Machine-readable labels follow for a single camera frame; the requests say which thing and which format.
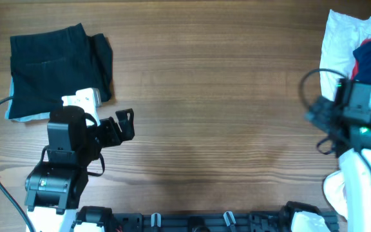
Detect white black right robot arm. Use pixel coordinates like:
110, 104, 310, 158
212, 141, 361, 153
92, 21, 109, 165
302, 97, 371, 231

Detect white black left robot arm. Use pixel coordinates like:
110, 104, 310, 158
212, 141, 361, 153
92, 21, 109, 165
25, 106, 135, 231

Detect white t-shirt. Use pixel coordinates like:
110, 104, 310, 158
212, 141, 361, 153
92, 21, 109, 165
319, 9, 371, 102

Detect folded black shorts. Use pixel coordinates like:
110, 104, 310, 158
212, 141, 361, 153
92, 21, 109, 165
9, 24, 113, 120

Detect light grey folded garment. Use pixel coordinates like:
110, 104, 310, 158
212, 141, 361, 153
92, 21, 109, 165
5, 78, 50, 122

